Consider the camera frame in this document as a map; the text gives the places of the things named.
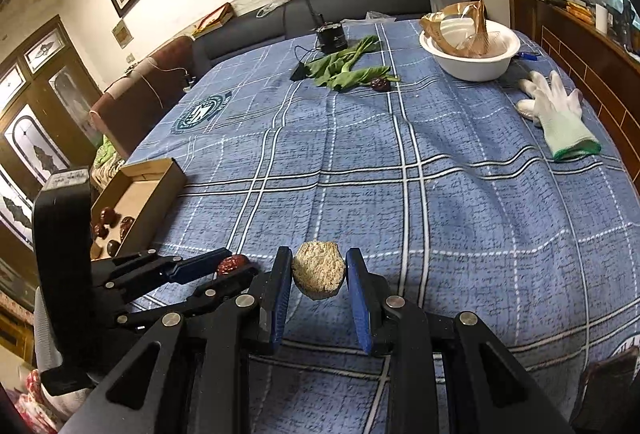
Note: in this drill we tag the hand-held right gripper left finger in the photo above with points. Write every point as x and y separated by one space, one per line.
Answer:
281 299

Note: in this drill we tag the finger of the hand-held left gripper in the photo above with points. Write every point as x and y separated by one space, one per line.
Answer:
230 286
200 264

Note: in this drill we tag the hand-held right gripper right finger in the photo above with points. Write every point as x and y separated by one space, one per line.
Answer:
359 304

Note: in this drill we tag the red date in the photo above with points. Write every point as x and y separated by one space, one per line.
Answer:
100 230
106 215
232 265
111 245
125 224
381 84

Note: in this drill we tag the beige grainy round piece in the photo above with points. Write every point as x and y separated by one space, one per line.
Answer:
319 270

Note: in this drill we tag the shallow cardboard box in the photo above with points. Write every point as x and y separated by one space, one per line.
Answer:
150 199

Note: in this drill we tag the green and beige blanket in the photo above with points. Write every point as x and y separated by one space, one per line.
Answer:
107 162

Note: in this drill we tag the blue plaid tablecloth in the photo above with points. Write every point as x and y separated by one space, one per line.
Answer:
425 194

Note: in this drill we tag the wooden glass-panel door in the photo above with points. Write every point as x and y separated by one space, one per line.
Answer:
35 134

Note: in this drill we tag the person's floral clothing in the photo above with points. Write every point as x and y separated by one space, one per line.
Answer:
35 401

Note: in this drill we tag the brown armchair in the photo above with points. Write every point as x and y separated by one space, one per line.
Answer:
140 89

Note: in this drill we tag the black power adapter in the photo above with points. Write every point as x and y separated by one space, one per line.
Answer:
299 72

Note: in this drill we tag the green leafy vegetable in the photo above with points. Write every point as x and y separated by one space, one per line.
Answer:
340 59
360 78

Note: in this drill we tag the black sofa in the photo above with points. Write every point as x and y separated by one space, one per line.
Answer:
260 29

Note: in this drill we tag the red flat box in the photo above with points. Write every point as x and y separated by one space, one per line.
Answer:
214 19

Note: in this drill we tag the black electronic device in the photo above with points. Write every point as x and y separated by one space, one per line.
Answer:
331 39

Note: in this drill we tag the white bowl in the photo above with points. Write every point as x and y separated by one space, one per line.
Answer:
475 64

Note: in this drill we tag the dark brown leather object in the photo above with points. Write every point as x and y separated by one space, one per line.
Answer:
610 394

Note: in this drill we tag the clear plastic bag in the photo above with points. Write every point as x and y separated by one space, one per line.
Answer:
275 3

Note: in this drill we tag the white work glove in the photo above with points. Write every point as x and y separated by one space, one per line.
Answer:
530 82
565 119

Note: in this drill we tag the clear plastic wrapper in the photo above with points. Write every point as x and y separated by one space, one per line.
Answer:
380 16

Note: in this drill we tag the brown paper bag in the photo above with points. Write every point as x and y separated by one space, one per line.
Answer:
450 24

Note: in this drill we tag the small blue object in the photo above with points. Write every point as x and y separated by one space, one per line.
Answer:
527 56

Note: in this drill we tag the wooden sideboard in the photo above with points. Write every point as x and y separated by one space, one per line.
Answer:
575 54

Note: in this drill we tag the yellow wall notice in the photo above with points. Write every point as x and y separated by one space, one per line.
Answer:
121 34

